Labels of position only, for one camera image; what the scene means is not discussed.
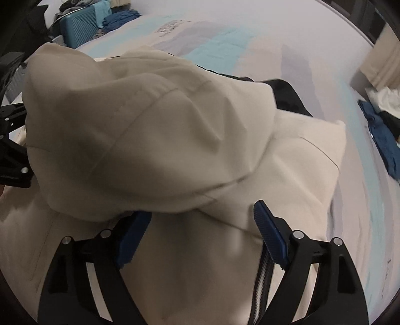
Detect beige and black hooded jacket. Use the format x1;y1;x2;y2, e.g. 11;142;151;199
1;43;347;324

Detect dark clothes on teal suitcase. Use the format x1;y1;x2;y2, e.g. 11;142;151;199
54;0;98;20

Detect blue clothes pile by suitcase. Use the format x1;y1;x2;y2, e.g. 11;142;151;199
102;9;141;33

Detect white and black clothes pile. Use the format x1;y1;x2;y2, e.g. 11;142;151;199
365;87;399;142

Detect grey hard-shell suitcase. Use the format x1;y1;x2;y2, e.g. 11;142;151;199
5;64;27;103

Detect teal hard-shell suitcase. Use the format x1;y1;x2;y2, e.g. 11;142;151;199
60;6;98;49

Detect blue garment near headboard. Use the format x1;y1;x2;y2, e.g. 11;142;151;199
358;100;399;181

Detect light blue cloth on suitcase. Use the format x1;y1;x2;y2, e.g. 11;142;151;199
92;0;112;29

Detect beige curtain right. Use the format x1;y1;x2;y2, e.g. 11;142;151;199
359;24;400;91

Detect striped printed bed sheet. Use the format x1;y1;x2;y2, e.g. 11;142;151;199
79;11;399;324

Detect dark window frame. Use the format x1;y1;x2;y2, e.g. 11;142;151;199
323;0;387;44

